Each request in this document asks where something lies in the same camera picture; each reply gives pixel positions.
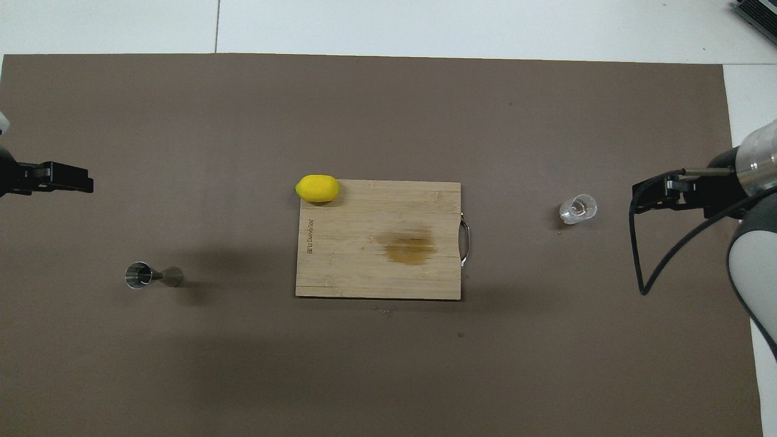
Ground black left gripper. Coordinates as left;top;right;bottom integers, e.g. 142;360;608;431
0;147;95;196

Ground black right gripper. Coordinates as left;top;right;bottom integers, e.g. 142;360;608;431
633;147;748;218

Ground clear shot glass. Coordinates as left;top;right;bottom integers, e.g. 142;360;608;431
559;194;599;226

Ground steel double jigger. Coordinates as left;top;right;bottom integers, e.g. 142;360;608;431
124;261;185;289

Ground grey ribbed device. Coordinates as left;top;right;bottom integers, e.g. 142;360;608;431
731;0;777;43

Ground yellow lemon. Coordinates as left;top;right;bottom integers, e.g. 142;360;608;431
295;175;341;203

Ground bamboo cutting board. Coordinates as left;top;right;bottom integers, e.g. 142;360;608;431
295;179;471;301

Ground brown table mat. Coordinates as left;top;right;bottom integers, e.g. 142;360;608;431
0;53;764;437

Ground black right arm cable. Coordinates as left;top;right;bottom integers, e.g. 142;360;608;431
630;169;777;297

